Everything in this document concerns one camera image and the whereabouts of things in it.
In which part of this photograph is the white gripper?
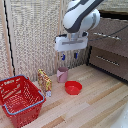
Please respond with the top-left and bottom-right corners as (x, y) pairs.
(54, 31), (90, 62)

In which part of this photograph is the red bowl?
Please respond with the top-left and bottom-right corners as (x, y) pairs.
(64, 80), (83, 96)

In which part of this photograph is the red shopping basket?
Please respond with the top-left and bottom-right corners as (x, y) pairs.
(0, 74), (46, 128)

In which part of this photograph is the pink mug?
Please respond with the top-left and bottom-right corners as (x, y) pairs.
(56, 66), (70, 84)

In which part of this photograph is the colourful snack box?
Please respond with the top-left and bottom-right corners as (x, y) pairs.
(36, 68), (53, 98)

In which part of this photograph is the beige woven folding screen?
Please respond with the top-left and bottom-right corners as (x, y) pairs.
(0, 0), (101, 83)

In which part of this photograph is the dark brown drawer cabinet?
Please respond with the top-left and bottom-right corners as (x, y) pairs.
(86, 9), (128, 83)

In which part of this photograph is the silver drawer handle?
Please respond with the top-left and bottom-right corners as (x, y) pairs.
(95, 55), (121, 67)
(92, 32), (122, 41)

